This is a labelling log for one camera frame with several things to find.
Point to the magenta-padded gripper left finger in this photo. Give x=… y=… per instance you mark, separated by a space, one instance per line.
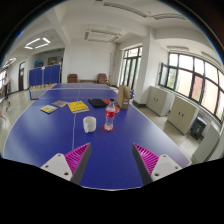
x=58 y=165

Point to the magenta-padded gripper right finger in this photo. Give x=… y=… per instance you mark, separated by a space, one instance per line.
x=163 y=166

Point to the clear red-labelled drink bottle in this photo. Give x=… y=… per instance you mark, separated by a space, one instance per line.
x=110 y=115

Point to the white cup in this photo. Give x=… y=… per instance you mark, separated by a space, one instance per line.
x=89 y=125

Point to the black bin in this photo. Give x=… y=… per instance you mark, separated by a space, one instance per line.
x=198 y=128

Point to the beige cabinet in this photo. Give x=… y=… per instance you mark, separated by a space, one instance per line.
x=159 y=100
x=181 y=115

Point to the small yellow and blue book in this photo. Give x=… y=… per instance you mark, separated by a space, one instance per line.
x=49 y=109

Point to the grey booklet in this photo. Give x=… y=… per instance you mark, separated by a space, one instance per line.
x=60 y=103

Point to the black paddle case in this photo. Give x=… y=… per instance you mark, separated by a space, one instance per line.
x=96 y=102

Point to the red table tennis paddle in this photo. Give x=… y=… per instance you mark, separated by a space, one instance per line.
x=117 y=109

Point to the table tennis net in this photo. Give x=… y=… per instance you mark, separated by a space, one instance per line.
x=38 y=94

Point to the brown cardboard file box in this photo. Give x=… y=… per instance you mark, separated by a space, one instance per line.
x=124 y=96

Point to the brown armchair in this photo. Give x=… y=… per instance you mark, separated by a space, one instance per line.
x=72 y=78
x=102 y=79

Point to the wide black-framed window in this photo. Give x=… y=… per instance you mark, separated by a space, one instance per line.
x=193 y=83

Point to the blue folded partition boards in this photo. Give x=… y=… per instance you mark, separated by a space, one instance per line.
x=45 y=76

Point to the person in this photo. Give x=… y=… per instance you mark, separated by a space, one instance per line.
x=5 y=88

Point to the dark door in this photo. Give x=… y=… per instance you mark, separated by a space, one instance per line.
x=21 y=76

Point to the tall black-framed window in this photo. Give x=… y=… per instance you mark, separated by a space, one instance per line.
x=130 y=68

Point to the group of ceiling lights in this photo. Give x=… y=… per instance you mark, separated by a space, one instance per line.
x=37 y=43

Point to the ceiling air conditioner unit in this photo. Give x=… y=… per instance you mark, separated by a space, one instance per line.
x=101 y=36

